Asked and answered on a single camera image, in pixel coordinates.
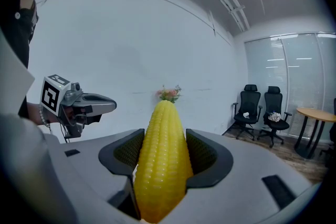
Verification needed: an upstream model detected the person's left hand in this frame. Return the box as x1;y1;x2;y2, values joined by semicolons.
64;106;77;120

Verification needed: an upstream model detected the white beaded bracelet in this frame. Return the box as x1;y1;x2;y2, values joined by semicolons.
38;104;53;134

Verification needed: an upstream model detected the frosted glass partition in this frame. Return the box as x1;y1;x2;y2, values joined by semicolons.
244;31;336;140

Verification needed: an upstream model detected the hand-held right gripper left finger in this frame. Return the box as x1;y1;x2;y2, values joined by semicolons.
52;128;145;224

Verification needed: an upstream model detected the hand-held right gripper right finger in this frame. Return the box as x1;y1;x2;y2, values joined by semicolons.
162;128;313;224

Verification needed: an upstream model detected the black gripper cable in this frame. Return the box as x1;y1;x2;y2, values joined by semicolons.
59;123;73;144

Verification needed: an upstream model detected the gray fisheye camera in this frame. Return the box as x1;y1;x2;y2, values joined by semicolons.
64;82;83;105

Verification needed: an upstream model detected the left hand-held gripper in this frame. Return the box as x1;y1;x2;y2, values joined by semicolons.
39;73;117;139

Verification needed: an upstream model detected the yellow corn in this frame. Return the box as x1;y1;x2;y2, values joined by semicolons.
133;100;194;223

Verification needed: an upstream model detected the round wooden table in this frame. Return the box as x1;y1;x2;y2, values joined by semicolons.
293;107;336;159

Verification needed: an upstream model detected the person's left forearm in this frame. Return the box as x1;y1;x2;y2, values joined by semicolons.
26;102;60;126

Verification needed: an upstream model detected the person's black t-shirt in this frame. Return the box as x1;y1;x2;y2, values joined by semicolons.
0;0;39;119

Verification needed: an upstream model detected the pink and yellow flower bouquet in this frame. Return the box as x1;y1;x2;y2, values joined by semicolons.
156;84;182;103

